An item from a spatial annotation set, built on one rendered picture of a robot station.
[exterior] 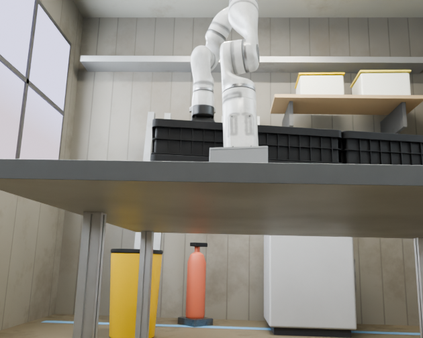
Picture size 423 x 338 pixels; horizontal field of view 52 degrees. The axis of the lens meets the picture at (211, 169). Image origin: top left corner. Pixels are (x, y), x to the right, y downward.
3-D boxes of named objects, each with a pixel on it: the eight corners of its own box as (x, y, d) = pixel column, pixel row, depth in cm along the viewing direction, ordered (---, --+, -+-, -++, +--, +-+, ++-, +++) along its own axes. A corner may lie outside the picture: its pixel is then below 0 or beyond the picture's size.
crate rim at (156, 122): (250, 131, 132) (250, 124, 133) (152, 125, 129) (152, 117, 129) (229, 160, 171) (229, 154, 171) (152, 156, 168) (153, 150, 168)
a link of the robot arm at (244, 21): (256, -8, 129) (225, -3, 131) (256, 51, 113) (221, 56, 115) (261, 19, 136) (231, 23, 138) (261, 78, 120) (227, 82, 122)
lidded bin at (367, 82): (397, 110, 397) (396, 86, 402) (414, 96, 362) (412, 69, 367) (350, 110, 399) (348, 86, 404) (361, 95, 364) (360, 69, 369)
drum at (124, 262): (160, 332, 311) (164, 251, 324) (157, 341, 276) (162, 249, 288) (109, 331, 309) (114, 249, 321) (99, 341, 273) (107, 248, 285)
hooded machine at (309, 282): (342, 326, 361) (336, 176, 388) (361, 339, 307) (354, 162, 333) (263, 324, 364) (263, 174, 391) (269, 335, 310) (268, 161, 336)
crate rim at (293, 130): (344, 137, 136) (343, 130, 136) (250, 131, 132) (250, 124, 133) (302, 164, 174) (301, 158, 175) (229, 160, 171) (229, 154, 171)
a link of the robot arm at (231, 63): (216, 36, 119) (217, 93, 114) (250, 31, 117) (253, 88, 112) (223, 53, 127) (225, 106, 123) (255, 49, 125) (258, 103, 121)
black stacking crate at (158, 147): (249, 161, 130) (250, 126, 133) (150, 156, 127) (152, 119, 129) (227, 184, 169) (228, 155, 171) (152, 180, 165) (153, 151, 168)
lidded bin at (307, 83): (337, 109, 398) (336, 87, 403) (347, 96, 366) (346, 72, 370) (293, 109, 400) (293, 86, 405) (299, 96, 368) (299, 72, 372)
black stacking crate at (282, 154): (344, 167, 134) (342, 131, 136) (250, 161, 130) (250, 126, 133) (302, 188, 172) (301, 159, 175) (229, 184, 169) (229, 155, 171)
